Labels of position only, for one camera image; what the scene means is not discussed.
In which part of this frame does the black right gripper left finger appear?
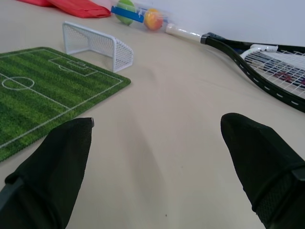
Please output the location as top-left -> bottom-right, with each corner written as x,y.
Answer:
0,117 -> 95,229

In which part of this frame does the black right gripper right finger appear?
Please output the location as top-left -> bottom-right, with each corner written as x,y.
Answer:
220,113 -> 305,229

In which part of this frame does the green soccer field mat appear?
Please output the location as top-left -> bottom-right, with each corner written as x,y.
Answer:
0,46 -> 132,163

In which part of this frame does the white mini soccer goal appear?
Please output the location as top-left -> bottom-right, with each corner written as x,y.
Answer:
62,21 -> 134,73

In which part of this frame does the black tennis racket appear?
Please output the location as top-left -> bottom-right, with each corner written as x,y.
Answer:
165,23 -> 305,113

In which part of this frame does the white racket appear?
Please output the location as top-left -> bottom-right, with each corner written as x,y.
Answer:
239,44 -> 305,84

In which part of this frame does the red fabric bag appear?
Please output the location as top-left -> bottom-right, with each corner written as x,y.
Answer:
16,0 -> 112,19

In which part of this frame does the green ball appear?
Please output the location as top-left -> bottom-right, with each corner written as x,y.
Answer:
115,0 -> 136,26

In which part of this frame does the orange yellow ball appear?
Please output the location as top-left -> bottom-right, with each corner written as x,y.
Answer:
143,9 -> 164,31

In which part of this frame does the clear ball tube blue label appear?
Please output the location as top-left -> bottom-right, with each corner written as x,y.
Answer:
111,0 -> 170,32

